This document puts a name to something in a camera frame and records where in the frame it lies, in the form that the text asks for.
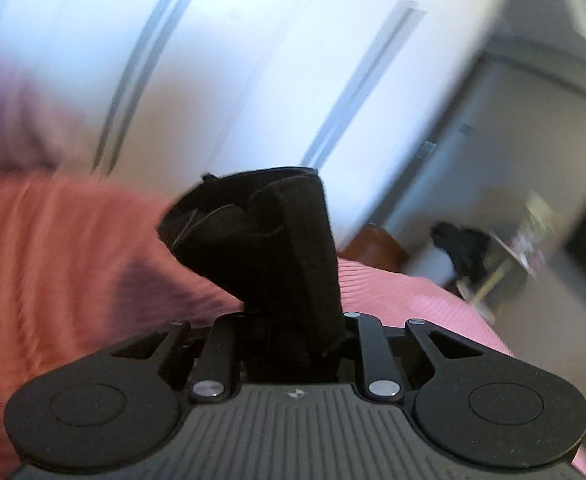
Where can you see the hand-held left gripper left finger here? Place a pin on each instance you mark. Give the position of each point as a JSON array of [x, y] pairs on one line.
[[222, 345]]

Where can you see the brown rounded furniture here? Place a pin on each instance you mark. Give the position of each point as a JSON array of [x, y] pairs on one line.
[[375, 247]]

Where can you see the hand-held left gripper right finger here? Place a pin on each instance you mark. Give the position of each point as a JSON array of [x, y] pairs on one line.
[[369, 345]]

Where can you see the pink ribbed blanket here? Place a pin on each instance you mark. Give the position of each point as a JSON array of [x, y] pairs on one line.
[[63, 270]]

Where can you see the dark cloth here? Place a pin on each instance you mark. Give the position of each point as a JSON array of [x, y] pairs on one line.
[[465, 252]]

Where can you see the black metal bed headboard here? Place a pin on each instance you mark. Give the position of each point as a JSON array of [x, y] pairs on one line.
[[129, 85]]

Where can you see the white side table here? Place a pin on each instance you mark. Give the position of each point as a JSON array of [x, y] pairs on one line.
[[513, 250]]

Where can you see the black pants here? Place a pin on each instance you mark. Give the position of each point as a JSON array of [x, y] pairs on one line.
[[283, 260]]

